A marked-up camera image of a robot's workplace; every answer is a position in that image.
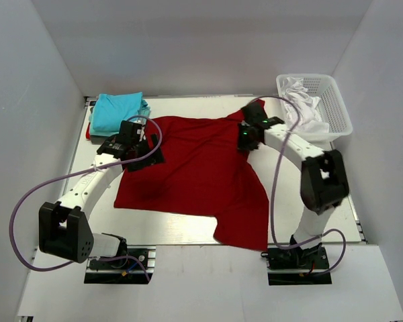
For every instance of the folded red t-shirt bottom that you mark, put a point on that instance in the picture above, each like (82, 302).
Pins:
(91, 134)

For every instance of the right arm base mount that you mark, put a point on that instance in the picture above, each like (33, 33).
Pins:
(291, 268)

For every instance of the folded light blue t-shirt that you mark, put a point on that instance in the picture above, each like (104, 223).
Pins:
(110, 110)

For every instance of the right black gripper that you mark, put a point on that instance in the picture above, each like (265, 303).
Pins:
(241, 145)

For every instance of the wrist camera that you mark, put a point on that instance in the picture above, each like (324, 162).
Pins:
(112, 148)
(267, 123)

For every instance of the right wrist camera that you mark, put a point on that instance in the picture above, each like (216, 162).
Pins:
(267, 123)

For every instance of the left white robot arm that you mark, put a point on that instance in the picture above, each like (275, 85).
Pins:
(64, 229)

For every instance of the crumpled white t-shirt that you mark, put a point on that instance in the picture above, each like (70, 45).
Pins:
(309, 119)

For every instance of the dark red t-shirt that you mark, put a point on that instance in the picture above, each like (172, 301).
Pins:
(204, 174)

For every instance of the folded teal t-shirt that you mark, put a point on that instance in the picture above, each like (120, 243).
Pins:
(144, 110)

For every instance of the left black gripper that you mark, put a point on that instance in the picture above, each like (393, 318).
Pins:
(155, 158)

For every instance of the white plastic laundry basket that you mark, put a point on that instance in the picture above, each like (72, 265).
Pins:
(331, 106)

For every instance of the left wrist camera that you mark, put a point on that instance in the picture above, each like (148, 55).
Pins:
(112, 148)

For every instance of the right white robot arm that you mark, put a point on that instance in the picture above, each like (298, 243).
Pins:
(323, 179)

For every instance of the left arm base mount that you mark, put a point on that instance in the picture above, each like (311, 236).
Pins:
(123, 271)

